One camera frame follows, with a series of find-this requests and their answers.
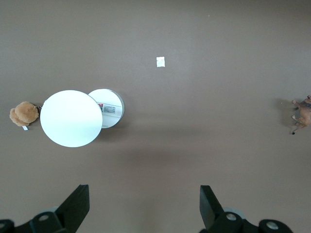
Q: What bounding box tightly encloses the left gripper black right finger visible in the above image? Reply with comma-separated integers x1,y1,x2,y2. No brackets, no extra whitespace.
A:
199,185,294,233

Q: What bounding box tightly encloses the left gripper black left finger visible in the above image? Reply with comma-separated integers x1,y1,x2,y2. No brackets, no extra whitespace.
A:
0,184,90,233

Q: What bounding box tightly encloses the white round plate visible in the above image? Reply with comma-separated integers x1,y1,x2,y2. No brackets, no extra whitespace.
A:
39,90,104,148

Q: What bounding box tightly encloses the brown fluffy plush toy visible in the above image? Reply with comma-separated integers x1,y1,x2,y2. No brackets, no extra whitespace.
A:
9,101,40,131

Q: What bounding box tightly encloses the white round labelled container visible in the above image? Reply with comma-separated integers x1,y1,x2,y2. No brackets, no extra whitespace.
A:
87,88,125,129

